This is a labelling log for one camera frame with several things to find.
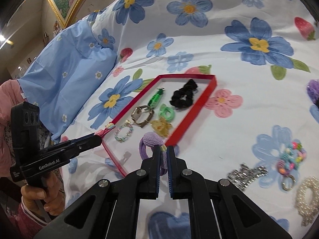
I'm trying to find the purple fluffy scrunchie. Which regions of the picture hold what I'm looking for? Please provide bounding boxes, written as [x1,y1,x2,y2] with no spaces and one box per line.
[305,79,319,105]

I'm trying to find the silver wrist watch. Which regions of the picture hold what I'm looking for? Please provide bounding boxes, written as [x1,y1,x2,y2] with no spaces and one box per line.
[131,105,156,129]

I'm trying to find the rhinestone bow hair clip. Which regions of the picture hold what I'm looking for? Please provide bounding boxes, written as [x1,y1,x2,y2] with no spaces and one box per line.
[227,164,268,191]

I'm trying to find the green hair tie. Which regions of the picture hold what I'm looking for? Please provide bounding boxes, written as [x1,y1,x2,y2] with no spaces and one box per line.
[158,103,175,121]

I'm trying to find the black scrunchie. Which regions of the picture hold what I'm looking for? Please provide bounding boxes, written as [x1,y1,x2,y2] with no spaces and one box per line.
[169,78,199,110]

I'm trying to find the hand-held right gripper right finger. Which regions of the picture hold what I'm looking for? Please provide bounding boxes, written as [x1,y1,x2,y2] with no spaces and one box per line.
[166,145,293,239]

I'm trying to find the pearl bead scrunchie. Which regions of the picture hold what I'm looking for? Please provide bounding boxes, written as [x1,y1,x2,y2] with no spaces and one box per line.
[295,176,319,227]

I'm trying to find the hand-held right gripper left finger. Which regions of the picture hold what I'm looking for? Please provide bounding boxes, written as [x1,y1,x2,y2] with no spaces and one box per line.
[32,145,162,239]

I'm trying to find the colourful beaded keychain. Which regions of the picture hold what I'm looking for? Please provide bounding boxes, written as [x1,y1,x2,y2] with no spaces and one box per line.
[277,141,306,192]

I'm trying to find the light blue pillow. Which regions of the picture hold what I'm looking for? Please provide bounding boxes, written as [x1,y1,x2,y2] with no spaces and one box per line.
[19,19,117,140]

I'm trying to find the person's left forearm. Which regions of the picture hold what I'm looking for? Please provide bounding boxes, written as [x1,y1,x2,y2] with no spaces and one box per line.
[15,195,65,237]

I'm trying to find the red jewelry box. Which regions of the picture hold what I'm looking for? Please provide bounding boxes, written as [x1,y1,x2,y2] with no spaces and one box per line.
[101,73,218,177]

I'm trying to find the purple hair tie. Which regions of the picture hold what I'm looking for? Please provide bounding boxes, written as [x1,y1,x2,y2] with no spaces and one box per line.
[139,132,170,177]

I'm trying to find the yellow claw clip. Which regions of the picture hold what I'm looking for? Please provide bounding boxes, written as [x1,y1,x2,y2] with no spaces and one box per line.
[151,117,174,138]

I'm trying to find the pastel beaded bracelet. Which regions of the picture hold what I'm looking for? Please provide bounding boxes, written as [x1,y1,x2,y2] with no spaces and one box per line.
[114,120,135,143]

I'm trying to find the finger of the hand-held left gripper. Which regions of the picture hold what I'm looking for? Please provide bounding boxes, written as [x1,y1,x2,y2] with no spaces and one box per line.
[70,137,103,159]
[53,132,99,148]

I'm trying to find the person's left hand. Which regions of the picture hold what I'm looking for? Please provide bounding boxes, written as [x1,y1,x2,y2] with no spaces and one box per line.
[21,172,66,216]

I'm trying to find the person's pink jacket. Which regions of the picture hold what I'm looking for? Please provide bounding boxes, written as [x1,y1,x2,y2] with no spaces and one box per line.
[0,79,25,177]

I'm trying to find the green braided hair clip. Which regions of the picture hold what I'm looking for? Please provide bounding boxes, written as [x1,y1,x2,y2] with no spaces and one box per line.
[147,87,166,107]

